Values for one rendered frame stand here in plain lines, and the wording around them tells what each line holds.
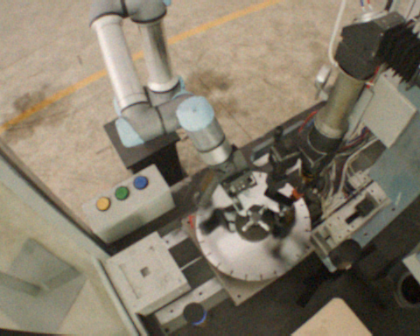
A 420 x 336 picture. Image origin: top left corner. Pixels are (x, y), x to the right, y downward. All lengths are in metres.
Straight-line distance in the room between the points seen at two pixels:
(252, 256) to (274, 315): 0.27
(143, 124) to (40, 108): 2.06
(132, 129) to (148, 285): 0.45
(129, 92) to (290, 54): 2.14
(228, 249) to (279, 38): 2.32
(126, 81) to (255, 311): 0.79
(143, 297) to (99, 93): 1.95
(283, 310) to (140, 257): 0.48
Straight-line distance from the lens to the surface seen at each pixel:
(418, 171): 0.67
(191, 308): 0.69
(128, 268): 1.00
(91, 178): 2.23
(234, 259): 0.92
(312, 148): 0.74
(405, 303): 1.03
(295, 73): 2.68
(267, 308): 1.11
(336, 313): 1.16
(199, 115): 0.70
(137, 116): 0.80
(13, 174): 0.61
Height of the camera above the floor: 1.85
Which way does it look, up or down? 61 degrees down
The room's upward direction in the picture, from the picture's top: 3 degrees counter-clockwise
